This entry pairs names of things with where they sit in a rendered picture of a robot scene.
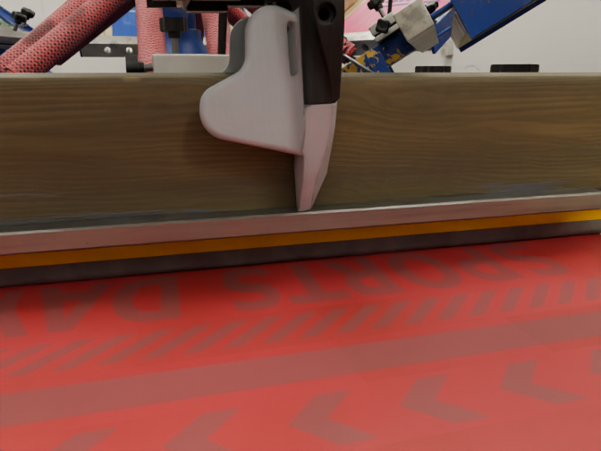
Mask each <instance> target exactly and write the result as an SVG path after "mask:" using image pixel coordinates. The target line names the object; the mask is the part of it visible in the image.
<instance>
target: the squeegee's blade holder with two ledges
mask: <svg viewBox="0 0 601 451"><path fill-rule="evenodd" d="M593 209H601V191H600V190H598V189H594V188H590V187H585V188H571V189H557V190H543V191H517V192H502V193H489V194H475V195H461V196H447V197H433V198H419V199H405V200H379V201H364V202H351V203H336V204H323V205H312V208H311V209H310V210H307V211H298V210H297V209H296V206H295V207H281V208H254V209H240V210H226V211H213V212H199V213H185V214H171V215H157V216H143V217H117V218H102V219H89V220H74V221H61V222H46V223H33V224H19V225H0V256H5V255H16V254H28V253H40V252H51V251H74V250H86V249H97V248H109V247H120V246H132V245H143V244H155V243H177V242H189V241H201V240H213V239H224V238H235V237H247V236H259V235H270V234H293V233H305V232H316V231H328V230H339V229H351V228H362V227H374V226H397V225H408V224H420V223H432V222H443V221H454V220H466V219H478V218H490V217H512V216H524V215H536V214H546V213H558V212H570V211H582V210H593Z"/></svg>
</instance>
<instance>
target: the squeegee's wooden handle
mask: <svg viewBox="0 0 601 451"><path fill-rule="evenodd" d="M235 73H236V72H0V226H5V225H19V224H33V223H46V222H61V221H74V220H89V219H102V218H117V217H143V216H157V215H171V214H185V213H199V212H213V211H226V210H240V209H254V208H281V207H295V206H296V199H295V182H294V171H293V168H294V155H293V154H289V153H284V152H281V151H276V150H271V149H263V148H259V147H255V146H250V145H246V144H241V143H237V142H232V141H228V140H220V139H218V138H216V137H214V136H213V135H211V134H210V133H209V132H208V131H207V130H206V129H205V127H204V126H203V124H202V122H201V119H200V115H199V103H200V99H201V97H202V95H203V93H204V92H205V91H206V90H207V89H208V88H210V87H212V86H214V85H216V84H217V83H218V82H220V81H223V80H224V79H226V78H228V77H230V76H232V75H233V74H235ZM585 187H590V188H594V189H598V190H600V191H601V72H342V75H341V88H340V98H339V99H338V100H337V108H336V120H335V128H334V139H333V144H332V149H331V154H330V158H329V164H328V169H327V174H326V177H325V179H324V181H323V183H322V185H321V187H320V190H319V192H318V194H317V197H316V199H315V201H314V203H313V205H323V204H336V203H351V202H364V201H379V200H405V199H419V198H433V197H447V196H461V195H475V194H489V193H502V192H517V191H543V190H557V189H571V188H585Z"/></svg>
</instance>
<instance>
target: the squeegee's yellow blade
mask: <svg viewBox="0 0 601 451"><path fill-rule="evenodd" d="M593 219H601V209H593V210H582V211H570V212H558V213H546V214H536V215H524V216H512V217H490V218H478V219H466V220H454V221H443V222H432V223H420V224H408V225H386V226H374V227H362V228H351V229H339V230H328V231H316V232H305V233H293V234H270V235H259V236H247V237H235V238H224V239H213V240H201V241H189V242H177V243H155V244H143V245H132V246H120V247H109V248H97V249H86V250H74V251H51V252H40V253H28V254H16V255H5V256H0V269H1V268H22V267H33V266H44V265H55V264H66V263H77V262H88V261H99V260H119V259H130V258H141V257H152V256H163V255H174V254H184V253H195V252H206V251H227V250H238V249H248V248H259V247H270V246H281V245H292V244H303V243H324V242H335V241H346V240H357V239H368V238H378V237H389V236H400V235H411V234H432V233H442V232H453V231H464V230H475V229H486V228H497V227H507V226H528V225H539V224H550V223H561V222H571V221H582V220H593Z"/></svg>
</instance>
